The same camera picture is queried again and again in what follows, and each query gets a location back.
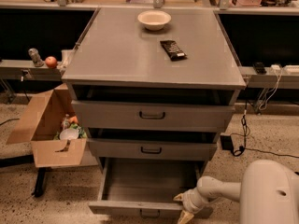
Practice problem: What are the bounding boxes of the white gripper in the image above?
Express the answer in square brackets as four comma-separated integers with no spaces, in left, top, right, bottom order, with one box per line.
[173,189,207,224]

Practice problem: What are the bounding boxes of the grey bottom drawer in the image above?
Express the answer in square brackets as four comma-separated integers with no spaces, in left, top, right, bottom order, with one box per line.
[89,158,204,218]

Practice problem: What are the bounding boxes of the grey drawer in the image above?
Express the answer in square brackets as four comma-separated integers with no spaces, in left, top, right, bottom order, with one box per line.
[89,158,204,218]
[72,101,235,133]
[88,139,217,161]

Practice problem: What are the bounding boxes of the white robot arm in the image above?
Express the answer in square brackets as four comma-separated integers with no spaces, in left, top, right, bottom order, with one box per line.
[175,160,299,224]

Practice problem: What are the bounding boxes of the grey middle drawer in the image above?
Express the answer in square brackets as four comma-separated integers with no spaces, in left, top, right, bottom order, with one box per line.
[88,139,217,161]

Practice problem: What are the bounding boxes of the grey drawer cabinet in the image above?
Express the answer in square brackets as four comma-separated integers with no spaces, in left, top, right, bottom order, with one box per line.
[61,7,247,173]

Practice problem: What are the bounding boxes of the grey top drawer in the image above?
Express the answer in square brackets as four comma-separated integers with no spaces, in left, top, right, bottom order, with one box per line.
[72,101,235,133]

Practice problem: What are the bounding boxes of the black power adapter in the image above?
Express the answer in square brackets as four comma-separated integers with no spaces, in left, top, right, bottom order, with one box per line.
[221,135,234,152]

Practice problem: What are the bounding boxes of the white bowl in box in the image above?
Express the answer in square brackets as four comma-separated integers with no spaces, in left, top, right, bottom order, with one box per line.
[59,128,78,140]

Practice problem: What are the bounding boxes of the black snack bar wrapper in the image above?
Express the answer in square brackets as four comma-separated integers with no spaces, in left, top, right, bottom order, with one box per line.
[160,40,187,61]

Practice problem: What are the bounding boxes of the black remote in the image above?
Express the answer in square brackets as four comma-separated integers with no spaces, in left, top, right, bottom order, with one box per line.
[252,62,266,75]

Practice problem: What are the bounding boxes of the cardboard box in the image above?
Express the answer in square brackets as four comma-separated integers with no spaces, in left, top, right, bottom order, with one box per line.
[7,84,86,167]

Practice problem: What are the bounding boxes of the black floor stand leg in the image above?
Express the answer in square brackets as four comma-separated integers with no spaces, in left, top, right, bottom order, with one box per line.
[0,155,47,198]

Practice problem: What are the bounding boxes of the white power strip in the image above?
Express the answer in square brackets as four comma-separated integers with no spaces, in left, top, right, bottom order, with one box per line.
[284,65,299,75]

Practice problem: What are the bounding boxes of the red apple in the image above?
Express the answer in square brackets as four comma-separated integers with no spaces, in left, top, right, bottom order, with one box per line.
[45,56,58,68]

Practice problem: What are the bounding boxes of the grey small figurine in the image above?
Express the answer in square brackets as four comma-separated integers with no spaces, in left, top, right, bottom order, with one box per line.
[28,48,44,67]

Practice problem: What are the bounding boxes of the black cable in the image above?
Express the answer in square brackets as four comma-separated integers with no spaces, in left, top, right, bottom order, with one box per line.
[229,100,299,160]

